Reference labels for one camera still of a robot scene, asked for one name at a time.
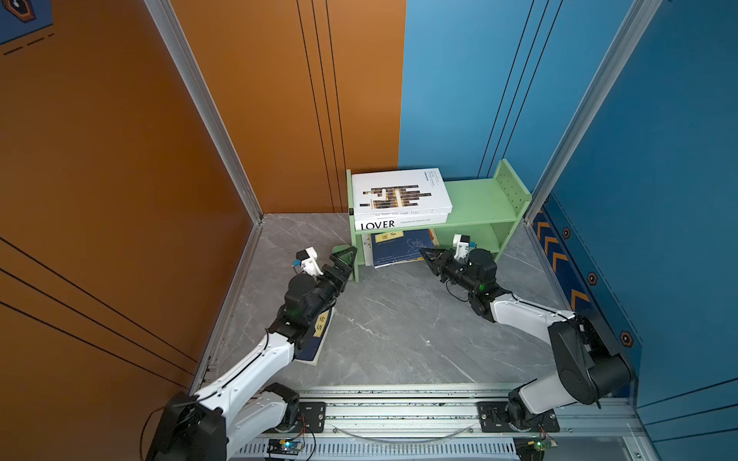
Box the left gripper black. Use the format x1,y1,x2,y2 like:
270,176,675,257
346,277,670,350
304,247,354,327

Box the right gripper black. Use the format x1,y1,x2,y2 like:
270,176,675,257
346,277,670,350
420,248,480,296

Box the white LOVER book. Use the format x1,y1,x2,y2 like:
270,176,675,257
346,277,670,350
354,213,449,232

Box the dark blue book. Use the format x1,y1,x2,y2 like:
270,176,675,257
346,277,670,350
295,307,334,366
370,229,434,268

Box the white book brown bars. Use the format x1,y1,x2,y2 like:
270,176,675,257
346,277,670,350
350,168,453,217

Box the yellow Chinese history picture book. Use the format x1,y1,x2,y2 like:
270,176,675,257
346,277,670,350
429,229,441,248

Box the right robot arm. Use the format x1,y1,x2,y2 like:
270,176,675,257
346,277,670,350
420,248,636,431

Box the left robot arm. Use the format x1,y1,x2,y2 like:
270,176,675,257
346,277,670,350
138,246,359,460

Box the green desktop shelf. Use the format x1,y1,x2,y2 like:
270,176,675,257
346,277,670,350
349,159,532,268

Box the left circuit board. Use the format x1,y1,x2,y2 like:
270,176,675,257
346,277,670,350
266,438,305,460

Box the circuit board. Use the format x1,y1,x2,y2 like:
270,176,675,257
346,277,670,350
513,436,558,461
266,438,305,460

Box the right circuit board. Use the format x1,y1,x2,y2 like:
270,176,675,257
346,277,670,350
513,436,558,461

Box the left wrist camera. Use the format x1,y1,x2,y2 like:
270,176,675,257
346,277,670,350
292,247,323,278

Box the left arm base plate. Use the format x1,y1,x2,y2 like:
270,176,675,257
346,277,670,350
269,401,327,434

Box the aluminium rail frame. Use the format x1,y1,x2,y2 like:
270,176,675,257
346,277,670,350
151,382,661,461

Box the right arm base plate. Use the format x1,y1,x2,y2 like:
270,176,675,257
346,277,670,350
477,401,560,433

